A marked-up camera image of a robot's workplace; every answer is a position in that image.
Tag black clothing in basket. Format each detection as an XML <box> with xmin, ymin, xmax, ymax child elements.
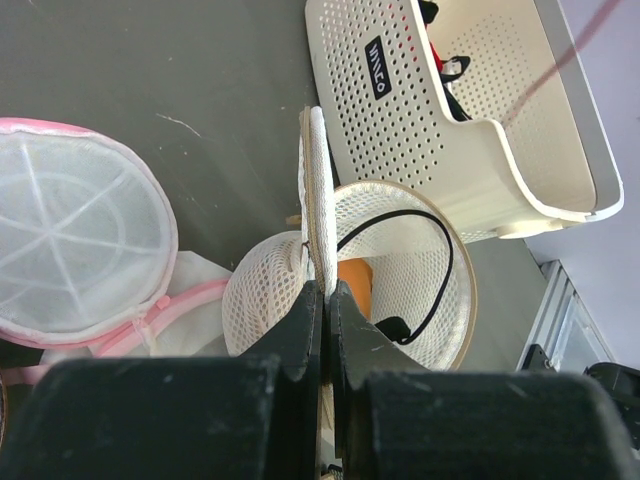
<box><xmin>418</xmin><ymin>0</ymin><xmax>471</xmax><ymax>122</ymax></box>

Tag orange and black bra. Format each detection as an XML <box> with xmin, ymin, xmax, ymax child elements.
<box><xmin>337</xmin><ymin>209</ymin><xmax>454</xmax><ymax>345</ymax></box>

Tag white mesh laundry bag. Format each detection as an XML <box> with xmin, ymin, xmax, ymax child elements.
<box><xmin>222</xmin><ymin>107</ymin><xmax>476</xmax><ymax>370</ymax></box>

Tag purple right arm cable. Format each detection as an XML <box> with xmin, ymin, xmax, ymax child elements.
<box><xmin>502</xmin><ymin>0</ymin><xmax>621</xmax><ymax>124</ymax></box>

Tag white plastic laundry basket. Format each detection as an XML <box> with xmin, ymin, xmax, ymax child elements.
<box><xmin>305</xmin><ymin>1</ymin><xmax>624</xmax><ymax>242</ymax></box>

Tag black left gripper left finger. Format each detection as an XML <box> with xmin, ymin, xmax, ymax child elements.
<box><xmin>1</xmin><ymin>281</ymin><xmax>323</xmax><ymax>479</ymax></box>

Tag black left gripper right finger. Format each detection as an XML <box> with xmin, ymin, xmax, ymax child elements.
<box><xmin>327</xmin><ymin>283</ymin><xmax>639</xmax><ymax>479</ymax></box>

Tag pink-trimmed mesh laundry bag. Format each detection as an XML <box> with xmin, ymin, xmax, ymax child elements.
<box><xmin>1</xmin><ymin>118</ymin><xmax>230</xmax><ymax>386</ymax></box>

